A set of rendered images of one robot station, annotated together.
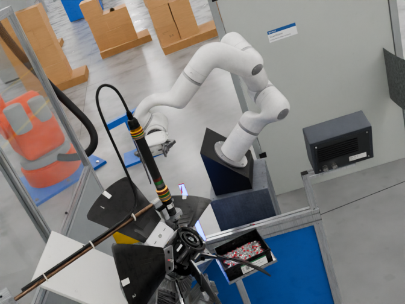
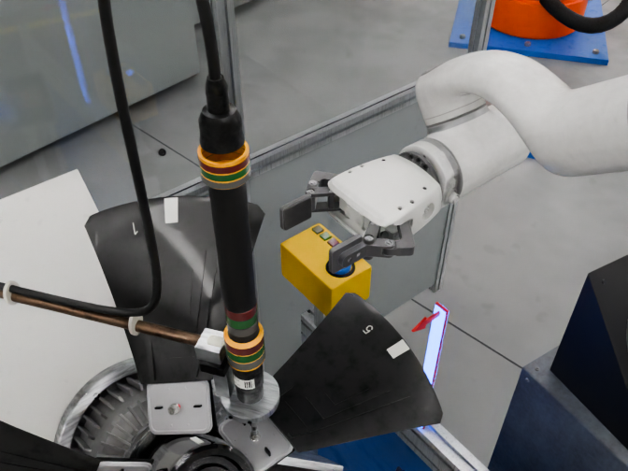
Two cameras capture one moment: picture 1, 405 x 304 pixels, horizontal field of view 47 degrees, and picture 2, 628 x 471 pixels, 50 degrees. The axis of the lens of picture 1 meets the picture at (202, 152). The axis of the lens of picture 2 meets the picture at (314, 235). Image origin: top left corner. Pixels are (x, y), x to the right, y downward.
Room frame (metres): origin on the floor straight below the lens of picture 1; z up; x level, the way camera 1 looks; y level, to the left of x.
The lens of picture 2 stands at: (1.14, -0.20, 1.96)
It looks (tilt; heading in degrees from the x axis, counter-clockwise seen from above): 43 degrees down; 44
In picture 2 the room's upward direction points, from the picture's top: straight up
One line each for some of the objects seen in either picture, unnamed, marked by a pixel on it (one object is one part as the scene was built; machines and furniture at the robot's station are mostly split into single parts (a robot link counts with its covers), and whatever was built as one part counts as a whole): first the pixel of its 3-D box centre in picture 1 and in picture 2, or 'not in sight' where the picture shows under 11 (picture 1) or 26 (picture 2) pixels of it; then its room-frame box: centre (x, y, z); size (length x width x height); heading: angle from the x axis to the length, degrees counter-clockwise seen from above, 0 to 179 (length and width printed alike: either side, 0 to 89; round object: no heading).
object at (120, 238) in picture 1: (132, 230); (324, 272); (1.81, 0.43, 1.02); 0.16 x 0.10 x 0.11; 83
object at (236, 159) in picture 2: (137, 133); (224, 163); (1.42, 0.18, 1.62); 0.04 x 0.04 x 0.03
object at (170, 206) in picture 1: (153, 169); (237, 281); (1.42, 0.18, 1.47); 0.04 x 0.04 x 0.46
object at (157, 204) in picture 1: (166, 207); (239, 372); (1.41, 0.19, 1.32); 0.09 x 0.07 x 0.10; 118
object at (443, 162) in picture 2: (156, 135); (427, 177); (1.68, 0.15, 1.48); 0.09 x 0.03 x 0.08; 83
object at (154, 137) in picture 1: (155, 142); (388, 196); (1.62, 0.16, 1.48); 0.11 x 0.10 x 0.07; 173
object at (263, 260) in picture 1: (243, 254); not in sight; (1.59, -0.01, 0.84); 0.22 x 0.17 x 0.07; 97
